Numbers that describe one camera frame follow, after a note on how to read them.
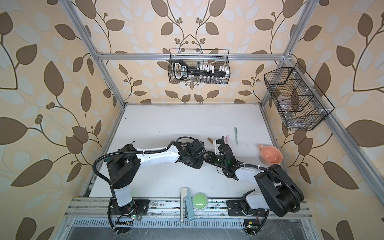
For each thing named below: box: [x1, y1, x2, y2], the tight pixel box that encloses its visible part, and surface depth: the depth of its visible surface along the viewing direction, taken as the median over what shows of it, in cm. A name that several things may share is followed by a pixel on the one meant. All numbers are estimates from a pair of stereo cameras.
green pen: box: [234, 127, 238, 145], surface depth 104 cm
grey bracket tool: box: [180, 187, 194, 223], surface depth 75 cm
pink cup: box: [258, 144, 283, 166], surface depth 91 cm
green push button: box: [192, 192, 208, 211], surface depth 77 cm
